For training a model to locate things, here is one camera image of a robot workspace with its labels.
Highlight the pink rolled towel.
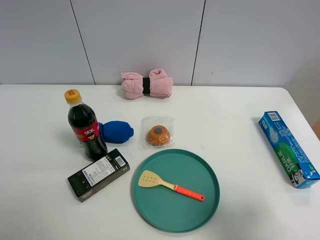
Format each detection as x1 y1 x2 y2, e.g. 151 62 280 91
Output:
121 68 173 100

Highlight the blue rolled cloth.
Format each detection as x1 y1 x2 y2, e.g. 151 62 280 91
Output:
99 120 134 144

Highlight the yellow spatula orange handle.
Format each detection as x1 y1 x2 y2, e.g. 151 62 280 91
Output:
138 170 205 202

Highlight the blue Darlie toothpaste box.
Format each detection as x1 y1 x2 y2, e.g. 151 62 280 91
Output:
259 111 320 189

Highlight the black rectangular box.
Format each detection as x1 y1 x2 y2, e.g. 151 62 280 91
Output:
67 148 130 202

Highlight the wrapped orange pastry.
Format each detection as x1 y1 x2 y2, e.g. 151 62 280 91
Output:
140 116 175 149

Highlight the teal round plate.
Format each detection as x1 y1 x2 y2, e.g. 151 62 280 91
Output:
131 149 220 233

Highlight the cola bottle yellow cap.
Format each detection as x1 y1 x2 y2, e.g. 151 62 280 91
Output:
64 89 108 161

